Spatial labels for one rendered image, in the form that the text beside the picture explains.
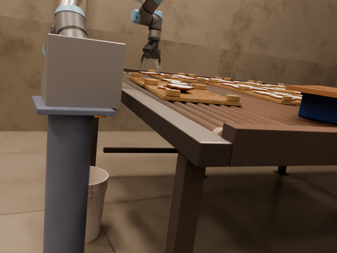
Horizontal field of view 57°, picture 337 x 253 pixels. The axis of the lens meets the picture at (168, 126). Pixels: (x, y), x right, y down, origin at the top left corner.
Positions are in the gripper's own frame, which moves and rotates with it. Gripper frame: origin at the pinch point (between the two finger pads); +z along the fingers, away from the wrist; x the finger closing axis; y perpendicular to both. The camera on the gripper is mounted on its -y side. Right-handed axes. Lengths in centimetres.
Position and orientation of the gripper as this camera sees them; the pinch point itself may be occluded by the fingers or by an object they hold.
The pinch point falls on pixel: (149, 72)
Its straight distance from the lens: 188.7
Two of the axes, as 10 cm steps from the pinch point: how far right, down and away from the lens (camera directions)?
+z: -1.0, 9.8, 1.5
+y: 2.2, -1.3, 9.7
